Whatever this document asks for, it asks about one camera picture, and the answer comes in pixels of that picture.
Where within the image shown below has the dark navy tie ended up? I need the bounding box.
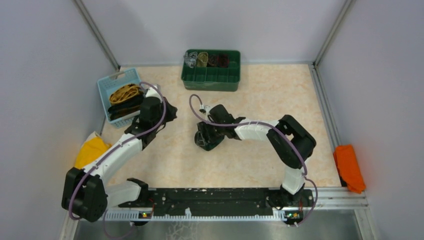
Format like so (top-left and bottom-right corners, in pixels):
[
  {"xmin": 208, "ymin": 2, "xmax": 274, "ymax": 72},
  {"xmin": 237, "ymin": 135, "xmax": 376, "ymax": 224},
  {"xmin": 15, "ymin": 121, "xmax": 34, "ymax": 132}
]
[{"xmin": 107, "ymin": 95, "xmax": 145, "ymax": 121}]

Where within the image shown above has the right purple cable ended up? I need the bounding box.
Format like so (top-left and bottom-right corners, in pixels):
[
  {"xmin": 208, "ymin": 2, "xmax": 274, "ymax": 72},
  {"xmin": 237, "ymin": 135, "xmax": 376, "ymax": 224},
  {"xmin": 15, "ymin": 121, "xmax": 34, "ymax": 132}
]
[{"xmin": 188, "ymin": 94, "xmax": 319, "ymax": 227}]

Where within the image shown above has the yellow patterned tie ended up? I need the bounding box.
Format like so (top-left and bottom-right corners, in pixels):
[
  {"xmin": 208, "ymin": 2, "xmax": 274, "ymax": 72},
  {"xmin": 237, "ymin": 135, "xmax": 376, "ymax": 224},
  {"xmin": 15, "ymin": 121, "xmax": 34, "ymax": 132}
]
[{"xmin": 109, "ymin": 83, "xmax": 144, "ymax": 106}]

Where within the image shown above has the green compartment organizer box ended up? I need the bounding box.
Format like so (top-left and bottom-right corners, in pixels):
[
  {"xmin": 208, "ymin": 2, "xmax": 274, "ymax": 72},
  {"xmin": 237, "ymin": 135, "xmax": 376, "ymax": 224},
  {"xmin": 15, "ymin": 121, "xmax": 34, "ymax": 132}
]
[{"xmin": 180, "ymin": 49, "xmax": 241, "ymax": 92}]

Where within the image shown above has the light blue plastic basket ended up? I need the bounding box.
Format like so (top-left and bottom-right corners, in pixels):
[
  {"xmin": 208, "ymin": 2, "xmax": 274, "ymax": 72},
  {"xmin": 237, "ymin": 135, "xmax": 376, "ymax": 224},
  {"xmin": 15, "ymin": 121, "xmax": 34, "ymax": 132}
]
[{"xmin": 97, "ymin": 67, "xmax": 142, "ymax": 128}]

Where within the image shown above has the green plaid tie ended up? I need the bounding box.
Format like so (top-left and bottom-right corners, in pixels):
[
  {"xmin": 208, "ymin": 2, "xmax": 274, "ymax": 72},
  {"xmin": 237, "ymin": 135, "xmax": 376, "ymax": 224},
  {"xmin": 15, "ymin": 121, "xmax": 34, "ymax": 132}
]
[{"xmin": 194, "ymin": 131, "xmax": 225, "ymax": 151}]

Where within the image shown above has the brown rolled tie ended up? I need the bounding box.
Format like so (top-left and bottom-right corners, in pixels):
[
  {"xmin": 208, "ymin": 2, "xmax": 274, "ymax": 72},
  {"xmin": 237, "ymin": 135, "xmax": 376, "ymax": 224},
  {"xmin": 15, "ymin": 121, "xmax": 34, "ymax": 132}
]
[{"xmin": 207, "ymin": 54, "xmax": 219, "ymax": 68}]

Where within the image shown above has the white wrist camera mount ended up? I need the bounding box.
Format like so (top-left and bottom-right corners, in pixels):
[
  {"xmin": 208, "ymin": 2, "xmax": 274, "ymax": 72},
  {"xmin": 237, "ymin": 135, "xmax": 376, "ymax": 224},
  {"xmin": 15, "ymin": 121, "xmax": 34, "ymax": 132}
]
[{"xmin": 199, "ymin": 104, "xmax": 213, "ymax": 117}]

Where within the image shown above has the yellow cloth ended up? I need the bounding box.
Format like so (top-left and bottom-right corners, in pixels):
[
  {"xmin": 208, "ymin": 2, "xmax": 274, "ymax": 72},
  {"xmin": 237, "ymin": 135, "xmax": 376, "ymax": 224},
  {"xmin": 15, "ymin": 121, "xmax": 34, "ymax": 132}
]
[{"xmin": 74, "ymin": 131, "xmax": 112, "ymax": 169}]

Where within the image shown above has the purple cable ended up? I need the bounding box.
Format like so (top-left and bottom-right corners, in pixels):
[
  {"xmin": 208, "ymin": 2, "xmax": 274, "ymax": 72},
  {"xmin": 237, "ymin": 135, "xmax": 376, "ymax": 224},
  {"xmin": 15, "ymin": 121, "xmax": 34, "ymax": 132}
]
[
  {"xmin": 68, "ymin": 81, "xmax": 167, "ymax": 240},
  {"xmin": 188, "ymin": 94, "xmax": 319, "ymax": 227}
]

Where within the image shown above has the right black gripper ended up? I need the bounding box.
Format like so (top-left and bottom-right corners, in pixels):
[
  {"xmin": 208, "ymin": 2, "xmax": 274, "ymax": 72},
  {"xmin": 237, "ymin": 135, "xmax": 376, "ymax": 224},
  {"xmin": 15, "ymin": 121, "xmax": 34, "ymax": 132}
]
[{"xmin": 197, "ymin": 118, "xmax": 225, "ymax": 146}]

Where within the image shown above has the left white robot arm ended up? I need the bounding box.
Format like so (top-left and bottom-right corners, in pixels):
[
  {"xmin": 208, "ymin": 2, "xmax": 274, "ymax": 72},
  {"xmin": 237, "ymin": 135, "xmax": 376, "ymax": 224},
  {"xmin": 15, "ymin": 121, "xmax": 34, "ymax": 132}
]
[{"xmin": 61, "ymin": 96, "xmax": 178, "ymax": 222}]

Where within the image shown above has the red black rolled tie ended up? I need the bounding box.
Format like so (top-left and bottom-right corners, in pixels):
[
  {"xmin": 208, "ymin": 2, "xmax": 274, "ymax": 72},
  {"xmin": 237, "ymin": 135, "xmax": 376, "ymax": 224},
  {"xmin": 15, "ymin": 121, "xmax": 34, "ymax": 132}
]
[{"xmin": 217, "ymin": 53, "xmax": 230, "ymax": 68}]

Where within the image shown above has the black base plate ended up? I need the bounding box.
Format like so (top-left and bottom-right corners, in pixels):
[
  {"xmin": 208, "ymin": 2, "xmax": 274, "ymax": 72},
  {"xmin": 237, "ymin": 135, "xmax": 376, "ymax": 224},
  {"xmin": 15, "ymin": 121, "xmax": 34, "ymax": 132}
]
[{"xmin": 119, "ymin": 187, "xmax": 314, "ymax": 217}]

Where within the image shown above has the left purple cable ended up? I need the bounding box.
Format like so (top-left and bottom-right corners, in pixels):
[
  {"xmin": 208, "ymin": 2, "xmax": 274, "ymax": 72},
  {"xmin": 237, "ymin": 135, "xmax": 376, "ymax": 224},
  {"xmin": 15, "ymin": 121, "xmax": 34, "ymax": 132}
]
[{"xmin": 68, "ymin": 81, "xmax": 167, "ymax": 240}]

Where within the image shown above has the olive rolled tie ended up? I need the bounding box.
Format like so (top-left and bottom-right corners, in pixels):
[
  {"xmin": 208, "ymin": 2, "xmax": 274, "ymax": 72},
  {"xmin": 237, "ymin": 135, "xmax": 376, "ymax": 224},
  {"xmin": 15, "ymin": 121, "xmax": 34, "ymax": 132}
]
[{"xmin": 196, "ymin": 51, "xmax": 209, "ymax": 68}]

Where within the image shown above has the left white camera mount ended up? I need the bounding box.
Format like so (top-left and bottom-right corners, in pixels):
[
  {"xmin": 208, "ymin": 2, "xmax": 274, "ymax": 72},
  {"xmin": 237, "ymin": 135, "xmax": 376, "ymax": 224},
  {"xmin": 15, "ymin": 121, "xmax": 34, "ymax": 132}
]
[{"xmin": 144, "ymin": 85, "xmax": 161, "ymax": 99}]

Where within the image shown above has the silver rolled tie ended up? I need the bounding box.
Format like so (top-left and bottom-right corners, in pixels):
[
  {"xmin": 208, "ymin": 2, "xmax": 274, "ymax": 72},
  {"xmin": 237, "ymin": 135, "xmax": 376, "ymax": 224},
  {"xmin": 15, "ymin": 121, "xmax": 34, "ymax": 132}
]
[{"xmin": 183, "ymin": 51, "xmax": 198, "ymax": 68}]

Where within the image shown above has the orange cloth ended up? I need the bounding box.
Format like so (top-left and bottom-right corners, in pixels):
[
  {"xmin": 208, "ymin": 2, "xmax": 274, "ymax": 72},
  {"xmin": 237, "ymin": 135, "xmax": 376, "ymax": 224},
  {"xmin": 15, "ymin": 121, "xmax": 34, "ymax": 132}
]
[{"xmin": 333, "ymin": 144, "xmax": 366, "ymax": 194}]

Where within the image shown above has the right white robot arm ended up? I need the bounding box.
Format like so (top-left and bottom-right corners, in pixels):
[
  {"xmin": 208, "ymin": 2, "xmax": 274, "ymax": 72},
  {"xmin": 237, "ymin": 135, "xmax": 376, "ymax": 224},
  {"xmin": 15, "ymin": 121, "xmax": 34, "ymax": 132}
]
[{"xmin": 194, "ymin": 104, "xmax": 317, "ymax": 206}]

